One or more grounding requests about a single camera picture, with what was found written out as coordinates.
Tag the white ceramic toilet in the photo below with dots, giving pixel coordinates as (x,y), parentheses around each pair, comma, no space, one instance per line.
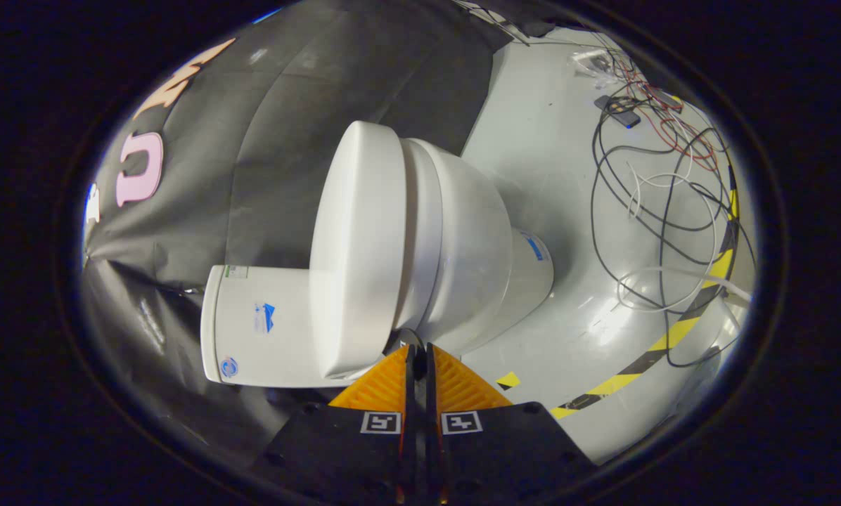
(463,246)

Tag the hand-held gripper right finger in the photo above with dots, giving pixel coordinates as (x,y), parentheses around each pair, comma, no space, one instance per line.
(431,393)

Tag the black backdrop cloth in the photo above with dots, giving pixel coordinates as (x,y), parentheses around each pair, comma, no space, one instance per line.
(273,140)

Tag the yellow black floor tape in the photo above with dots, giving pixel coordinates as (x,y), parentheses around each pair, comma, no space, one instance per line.
(673,334)

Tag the small yellow tape piece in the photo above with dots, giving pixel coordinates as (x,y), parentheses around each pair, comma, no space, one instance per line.
(508,380)

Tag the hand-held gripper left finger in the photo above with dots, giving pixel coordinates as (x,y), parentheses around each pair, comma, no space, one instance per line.
(410,393)

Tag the small black device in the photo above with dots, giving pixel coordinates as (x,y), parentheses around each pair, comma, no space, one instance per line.
(619,111)

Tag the white toilet lid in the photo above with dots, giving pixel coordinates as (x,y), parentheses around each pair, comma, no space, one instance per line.
(357,246)

